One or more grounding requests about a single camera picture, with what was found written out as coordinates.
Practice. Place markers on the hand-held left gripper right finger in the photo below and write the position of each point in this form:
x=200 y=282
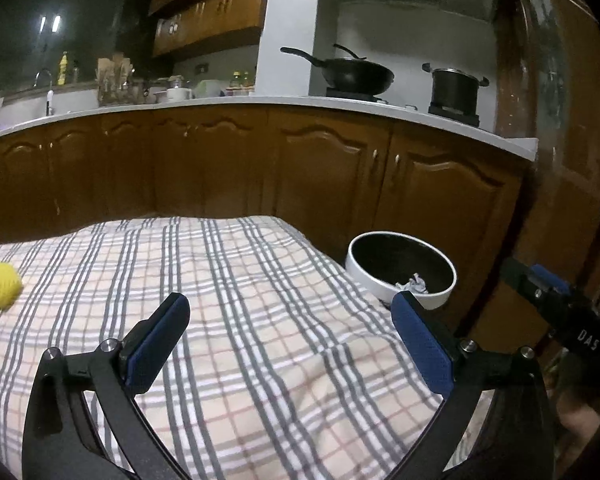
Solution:
x=425 y=345

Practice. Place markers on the metal faucet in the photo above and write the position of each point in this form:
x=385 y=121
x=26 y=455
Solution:
x=36 y=77

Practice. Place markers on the plaid checked cloth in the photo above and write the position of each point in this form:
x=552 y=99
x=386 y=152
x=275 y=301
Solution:
x=280 y=360

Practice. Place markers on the black stock pot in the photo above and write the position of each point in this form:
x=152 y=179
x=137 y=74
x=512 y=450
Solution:
x=452 y=90

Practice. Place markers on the dark window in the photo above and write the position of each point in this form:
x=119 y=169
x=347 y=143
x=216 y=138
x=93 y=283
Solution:
x=90 y=20

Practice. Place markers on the yellow liquid bottle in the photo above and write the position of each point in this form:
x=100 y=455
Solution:
x=236 y=81
x=248 y=81

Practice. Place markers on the white paper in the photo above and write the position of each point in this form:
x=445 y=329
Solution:
x=415 y=283

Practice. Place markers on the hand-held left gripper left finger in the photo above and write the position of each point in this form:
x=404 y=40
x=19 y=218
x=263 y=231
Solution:
x=155 y=345

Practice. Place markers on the white round waste bin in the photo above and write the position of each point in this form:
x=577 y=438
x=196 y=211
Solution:
x=365 y=275

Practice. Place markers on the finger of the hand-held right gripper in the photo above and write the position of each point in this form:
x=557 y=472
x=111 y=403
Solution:
x=547 y=278

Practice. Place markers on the black wok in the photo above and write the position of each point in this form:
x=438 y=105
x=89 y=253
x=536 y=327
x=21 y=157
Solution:
x=355 y=77

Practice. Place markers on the wooden base cabinet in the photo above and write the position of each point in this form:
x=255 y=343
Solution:
x=320 y=185

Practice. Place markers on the yellow dish soap bottle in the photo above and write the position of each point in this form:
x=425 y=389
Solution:
x=62 y=70

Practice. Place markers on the wall outlet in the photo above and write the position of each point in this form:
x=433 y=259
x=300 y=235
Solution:
x=202 y=67

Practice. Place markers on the wooden wall cabinets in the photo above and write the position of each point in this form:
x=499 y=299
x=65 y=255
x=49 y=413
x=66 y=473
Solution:
x=230 y=5

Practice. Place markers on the wooden utensil rack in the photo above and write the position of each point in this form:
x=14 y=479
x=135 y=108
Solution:
x=112 y=80

